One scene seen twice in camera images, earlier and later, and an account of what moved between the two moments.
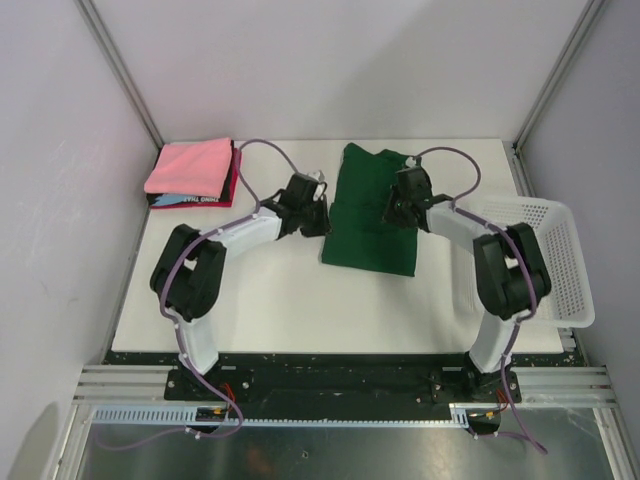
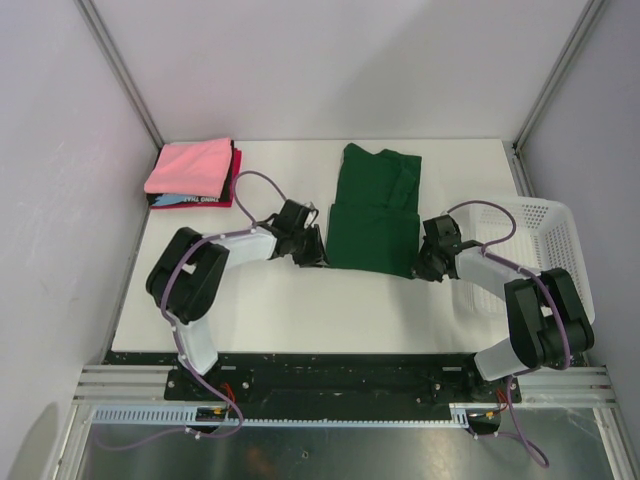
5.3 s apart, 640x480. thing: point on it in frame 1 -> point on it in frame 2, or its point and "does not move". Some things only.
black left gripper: [323, 227] -> [317, 257]
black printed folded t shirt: [226, 194] does not move
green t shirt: [357, 234] does not move
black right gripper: [389, 216] -> [421, 271]
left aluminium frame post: [130, 85] does not move
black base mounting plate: [344, 378] does not move
